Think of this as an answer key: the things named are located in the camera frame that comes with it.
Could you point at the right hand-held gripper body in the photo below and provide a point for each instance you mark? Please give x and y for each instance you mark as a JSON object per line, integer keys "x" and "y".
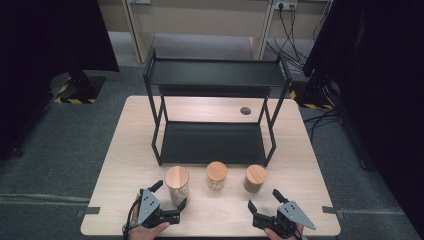
{"x": 293, "y": 213}

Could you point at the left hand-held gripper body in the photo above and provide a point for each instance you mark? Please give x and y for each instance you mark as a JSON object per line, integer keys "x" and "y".
{"x": 149, "y": 208}

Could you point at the tall glass jar wooden lid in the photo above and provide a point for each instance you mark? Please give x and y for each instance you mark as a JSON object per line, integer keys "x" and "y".
{"x": 176, "y": 178}

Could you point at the short green jar wooden lid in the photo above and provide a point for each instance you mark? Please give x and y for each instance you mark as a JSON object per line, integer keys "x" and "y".
{"x": 256, "y": 174}

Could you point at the medium glass jar wooden lid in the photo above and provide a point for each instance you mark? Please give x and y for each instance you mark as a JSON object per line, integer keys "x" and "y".
{"x": 216, "y": 170}

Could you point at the black two-tier metal shelf rack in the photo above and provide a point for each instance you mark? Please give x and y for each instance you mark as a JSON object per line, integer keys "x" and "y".
{"x": 213, "y": 143}

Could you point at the person's left hand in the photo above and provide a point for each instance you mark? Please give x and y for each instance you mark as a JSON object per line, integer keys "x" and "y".
{"x": 146, "y": 233}

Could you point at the person's right hand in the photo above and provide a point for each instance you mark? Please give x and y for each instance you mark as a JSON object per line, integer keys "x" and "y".
{"x": 271, "y": 235}

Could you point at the grey floor tape piece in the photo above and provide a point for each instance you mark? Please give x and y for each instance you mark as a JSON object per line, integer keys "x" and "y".
{"x": 90, "y": 210}
{"x": 330, "y": 210}

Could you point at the striped-edge black stand base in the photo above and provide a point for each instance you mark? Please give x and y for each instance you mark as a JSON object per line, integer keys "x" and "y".
{"x": 91, "y": 87}
{"x": 315, "y": 98}

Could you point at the black curtain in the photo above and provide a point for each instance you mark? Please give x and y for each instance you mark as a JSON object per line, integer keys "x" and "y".
{"x": 383, "y": 83}
{"x": 33, "y": 66}

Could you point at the beige cabinet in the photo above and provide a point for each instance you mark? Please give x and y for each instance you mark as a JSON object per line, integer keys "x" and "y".
{"x": 200, "y": 23}

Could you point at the white wall power socket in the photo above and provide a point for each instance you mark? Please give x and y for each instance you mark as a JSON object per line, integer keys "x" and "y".
{"x": 286, "y": 4}

